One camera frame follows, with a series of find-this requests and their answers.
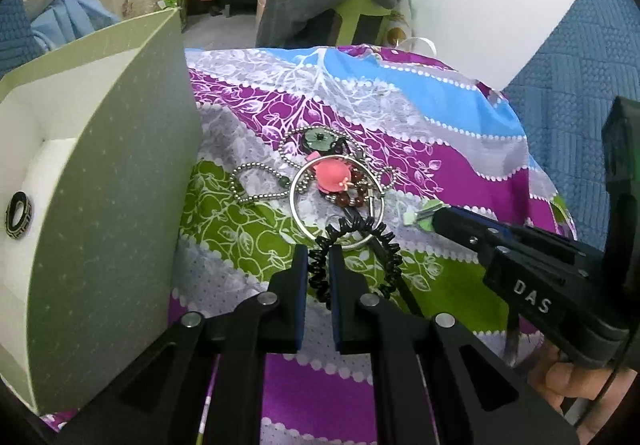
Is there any silver bead chain necklace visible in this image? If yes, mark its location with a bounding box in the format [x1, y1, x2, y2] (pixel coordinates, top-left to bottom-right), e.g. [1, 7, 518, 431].
[231, 126, 397, 206]

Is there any green stool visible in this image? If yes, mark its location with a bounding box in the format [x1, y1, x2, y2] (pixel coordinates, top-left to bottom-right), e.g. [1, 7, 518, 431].
[327, 0, 397, 46]

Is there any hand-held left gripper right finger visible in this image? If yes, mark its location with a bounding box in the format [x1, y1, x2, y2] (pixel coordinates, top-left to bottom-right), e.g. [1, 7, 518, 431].
[329, 244, 583, 445]

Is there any pale green cardboard box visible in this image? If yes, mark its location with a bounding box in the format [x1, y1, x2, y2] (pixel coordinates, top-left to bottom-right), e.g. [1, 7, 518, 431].
[0, 7, 204, 417]

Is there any dark red bead bracelet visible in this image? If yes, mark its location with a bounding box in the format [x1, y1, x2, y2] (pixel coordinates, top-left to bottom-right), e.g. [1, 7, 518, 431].
[325, 165, 375, 208]

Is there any colourful floral cloth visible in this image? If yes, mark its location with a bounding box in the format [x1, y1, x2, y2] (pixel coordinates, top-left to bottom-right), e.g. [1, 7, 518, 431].
[40, 44, 576, 445]

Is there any white ribbon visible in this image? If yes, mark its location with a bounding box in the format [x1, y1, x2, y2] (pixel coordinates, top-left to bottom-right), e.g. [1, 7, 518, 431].
[394, 37, 437, 58]

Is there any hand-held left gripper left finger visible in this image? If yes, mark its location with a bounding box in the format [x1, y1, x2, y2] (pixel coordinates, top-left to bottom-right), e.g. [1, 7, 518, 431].
[55, 244, 308, 445]

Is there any green disc earring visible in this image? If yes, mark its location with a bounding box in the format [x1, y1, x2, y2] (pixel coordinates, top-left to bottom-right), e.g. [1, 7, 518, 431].
[402, 204, 442, 232]

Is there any person's right hand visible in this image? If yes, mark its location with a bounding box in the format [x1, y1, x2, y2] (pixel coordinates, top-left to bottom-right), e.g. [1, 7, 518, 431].
[530, 341, 622, 436]

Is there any black coil hair tie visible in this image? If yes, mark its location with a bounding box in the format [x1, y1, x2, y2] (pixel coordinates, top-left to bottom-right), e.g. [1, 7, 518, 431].
[306, 217, 404, 312]

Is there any black patterned bangle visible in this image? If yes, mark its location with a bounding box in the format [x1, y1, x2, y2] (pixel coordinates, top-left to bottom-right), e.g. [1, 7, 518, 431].
[5, 192, 35, 242]

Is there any thin silver bangle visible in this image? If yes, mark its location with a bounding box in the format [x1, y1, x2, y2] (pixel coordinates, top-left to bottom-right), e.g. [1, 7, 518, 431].
[289, 160, 386, 252]

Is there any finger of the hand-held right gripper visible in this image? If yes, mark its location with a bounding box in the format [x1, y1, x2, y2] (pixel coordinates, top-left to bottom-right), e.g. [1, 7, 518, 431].
[431, 206, 502, 259]
[451, 208, 582, 252]

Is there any pink flower hair clip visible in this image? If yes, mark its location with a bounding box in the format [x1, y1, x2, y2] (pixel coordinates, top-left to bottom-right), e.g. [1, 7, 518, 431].
[305, 154, 359, 194]

